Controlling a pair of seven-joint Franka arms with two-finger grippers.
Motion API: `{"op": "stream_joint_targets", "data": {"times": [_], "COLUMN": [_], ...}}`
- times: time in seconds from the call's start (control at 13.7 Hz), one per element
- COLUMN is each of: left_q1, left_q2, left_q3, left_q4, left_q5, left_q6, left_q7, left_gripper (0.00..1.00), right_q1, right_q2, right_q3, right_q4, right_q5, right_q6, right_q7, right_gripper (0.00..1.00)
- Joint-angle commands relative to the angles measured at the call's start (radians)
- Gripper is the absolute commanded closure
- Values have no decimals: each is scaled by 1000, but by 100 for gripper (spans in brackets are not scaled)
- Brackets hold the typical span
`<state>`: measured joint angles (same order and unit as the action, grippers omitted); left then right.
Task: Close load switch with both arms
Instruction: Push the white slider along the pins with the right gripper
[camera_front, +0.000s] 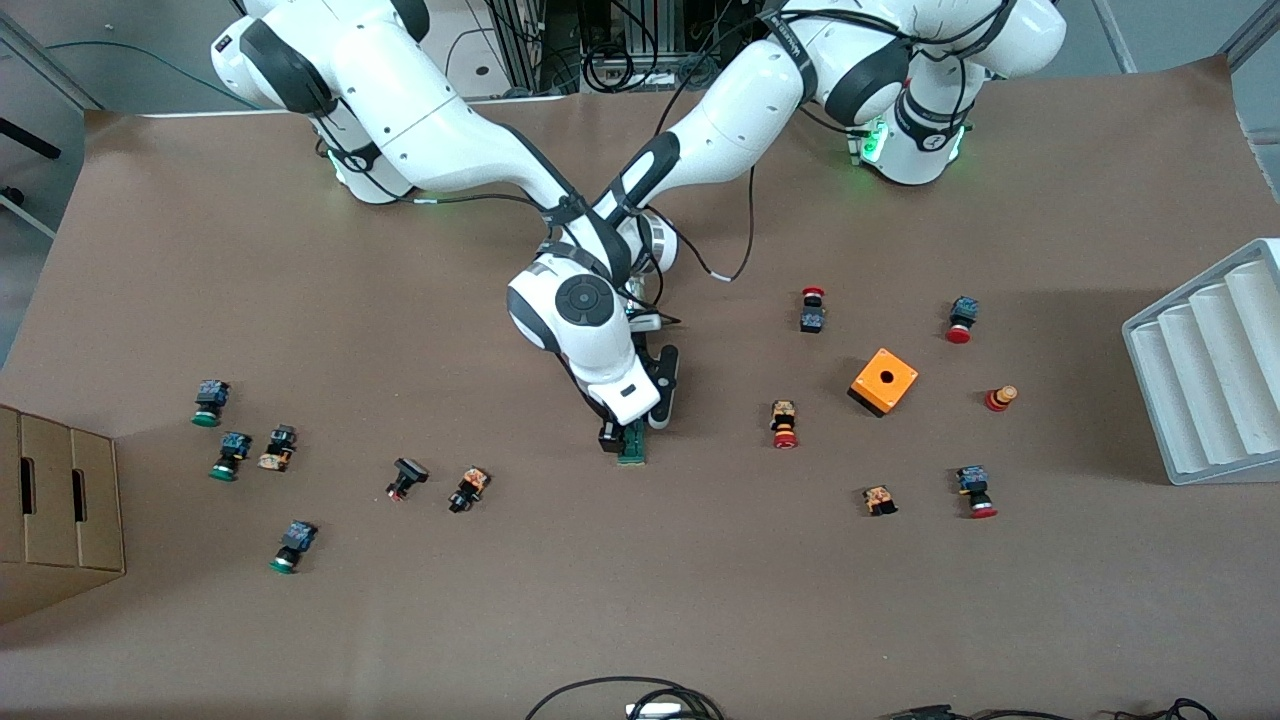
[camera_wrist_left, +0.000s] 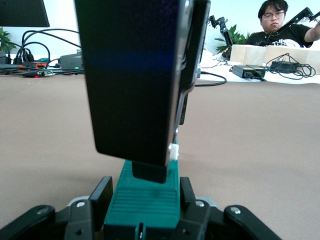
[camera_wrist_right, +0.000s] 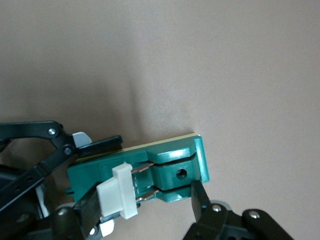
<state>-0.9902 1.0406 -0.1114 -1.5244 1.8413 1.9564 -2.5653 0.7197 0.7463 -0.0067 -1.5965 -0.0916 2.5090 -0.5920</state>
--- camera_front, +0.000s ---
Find black cable loop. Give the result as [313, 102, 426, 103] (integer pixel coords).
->
[524, 676, 727, 720]

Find thin black cables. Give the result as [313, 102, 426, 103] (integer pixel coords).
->
[880, 697, 1221, 720]

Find grey aluminium frame bar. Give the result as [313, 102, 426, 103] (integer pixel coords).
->
[0, 15, 101, 111]
[1218, 0, 1280, 71]

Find black square button red base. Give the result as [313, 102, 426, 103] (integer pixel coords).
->
[385, 457, 430, 502]

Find grey white slotted tray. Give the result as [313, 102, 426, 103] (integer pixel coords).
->
[1121, 237, 1280, 487]

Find orange button enclosure box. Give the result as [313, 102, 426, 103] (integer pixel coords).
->
[848, 347, 919, 419]

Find black cable white connector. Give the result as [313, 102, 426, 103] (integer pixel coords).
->
[650, 160, 758, 283]

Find brown cardboard box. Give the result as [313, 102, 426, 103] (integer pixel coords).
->
[0, 404, 127, 626]

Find green mushroom push button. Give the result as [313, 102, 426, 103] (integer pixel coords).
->
[209, 431, 253, 482]
[191, 379, 232, 428]
[268, 520, 319, 575]

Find metal equipment rack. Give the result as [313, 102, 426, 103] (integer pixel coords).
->
[478, 0, 736, 96]

